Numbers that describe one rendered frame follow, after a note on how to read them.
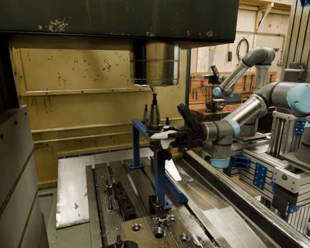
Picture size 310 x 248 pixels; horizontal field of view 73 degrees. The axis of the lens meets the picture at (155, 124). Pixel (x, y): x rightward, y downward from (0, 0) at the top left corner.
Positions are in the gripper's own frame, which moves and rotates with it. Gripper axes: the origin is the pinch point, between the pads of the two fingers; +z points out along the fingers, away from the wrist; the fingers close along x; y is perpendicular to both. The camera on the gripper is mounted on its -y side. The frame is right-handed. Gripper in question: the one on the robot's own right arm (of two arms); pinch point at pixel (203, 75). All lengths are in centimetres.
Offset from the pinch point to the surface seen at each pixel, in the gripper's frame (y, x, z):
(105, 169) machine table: 39, -121, -21
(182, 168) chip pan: 73, -51, -17
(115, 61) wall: -24, -85, 11
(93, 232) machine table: 36, -147, -67
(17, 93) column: -22, -155, -53
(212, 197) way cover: 63, -72, -67
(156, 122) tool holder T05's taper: -8, -122, -85
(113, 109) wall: 12, -93, 12
